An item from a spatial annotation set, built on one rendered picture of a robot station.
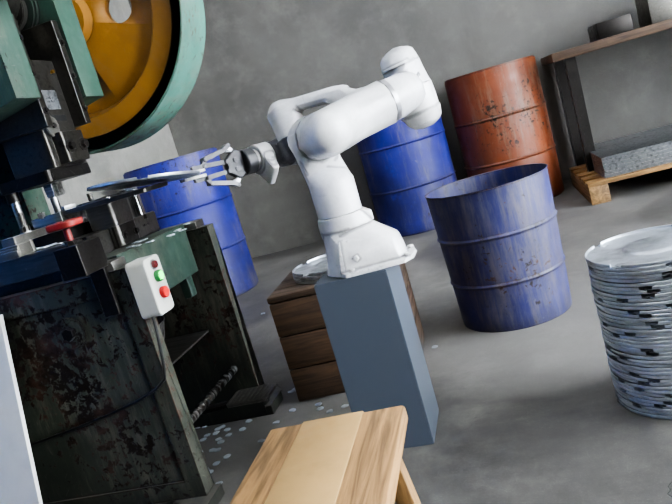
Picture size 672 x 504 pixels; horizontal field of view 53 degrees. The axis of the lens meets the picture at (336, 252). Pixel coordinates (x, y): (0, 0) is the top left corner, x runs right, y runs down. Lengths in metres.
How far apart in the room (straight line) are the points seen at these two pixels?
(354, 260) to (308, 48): 3.60
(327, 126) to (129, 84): 0.91
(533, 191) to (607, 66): 2.85
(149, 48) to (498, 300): 1.35
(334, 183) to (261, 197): 3.67
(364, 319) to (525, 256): 0.79
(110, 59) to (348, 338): 1.19
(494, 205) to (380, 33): 2.97
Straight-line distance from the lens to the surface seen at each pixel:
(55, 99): 1.98
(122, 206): 1.90
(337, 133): 1.51
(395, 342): 1.61
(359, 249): 1.58
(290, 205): 5.18
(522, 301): 2.27
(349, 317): 1.61
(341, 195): 1.58
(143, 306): 1.60
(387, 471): 0.96
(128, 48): 2.25
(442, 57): 4.94
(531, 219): 2.23
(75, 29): 2.11
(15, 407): 1.81
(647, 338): 1.57
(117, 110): 2.24
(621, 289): 1.55
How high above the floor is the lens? 0.79
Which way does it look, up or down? 10 degrees down
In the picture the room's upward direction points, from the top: 16 degrees counter-clockwise
